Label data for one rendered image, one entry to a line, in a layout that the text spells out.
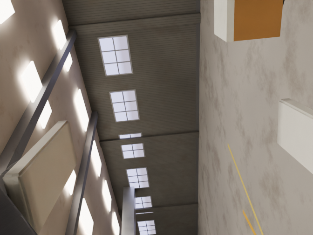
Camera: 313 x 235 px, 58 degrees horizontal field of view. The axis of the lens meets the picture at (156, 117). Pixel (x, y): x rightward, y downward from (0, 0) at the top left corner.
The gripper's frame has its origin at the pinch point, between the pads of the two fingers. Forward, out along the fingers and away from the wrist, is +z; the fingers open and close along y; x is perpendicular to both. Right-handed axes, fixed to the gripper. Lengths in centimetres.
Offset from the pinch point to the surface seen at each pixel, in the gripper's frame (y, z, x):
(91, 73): -205, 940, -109
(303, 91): 157, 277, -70
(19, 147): -220, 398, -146
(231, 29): 59, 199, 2
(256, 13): 77, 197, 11
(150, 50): -3, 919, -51
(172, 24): 72, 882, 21
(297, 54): 157, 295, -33
